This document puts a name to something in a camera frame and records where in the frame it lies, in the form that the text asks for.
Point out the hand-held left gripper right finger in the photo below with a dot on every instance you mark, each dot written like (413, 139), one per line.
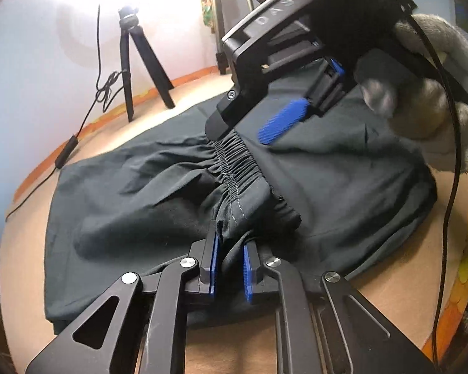
(247, 272)

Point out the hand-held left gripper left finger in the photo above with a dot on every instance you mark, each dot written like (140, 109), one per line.
(214, 253)

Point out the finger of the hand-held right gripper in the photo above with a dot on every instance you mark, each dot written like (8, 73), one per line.
(222, 120)
(280, 120)

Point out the dark green pants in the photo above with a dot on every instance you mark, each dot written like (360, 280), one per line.
(140, 187)

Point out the person's right hand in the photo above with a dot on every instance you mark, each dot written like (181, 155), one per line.
(421, 113)

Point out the tall folded tripod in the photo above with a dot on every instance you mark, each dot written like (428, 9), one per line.
(219, 27)

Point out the small black tripod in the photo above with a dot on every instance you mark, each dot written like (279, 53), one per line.
(126, 66)

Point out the tan bed cover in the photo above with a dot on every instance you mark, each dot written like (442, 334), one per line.
(394, 292)

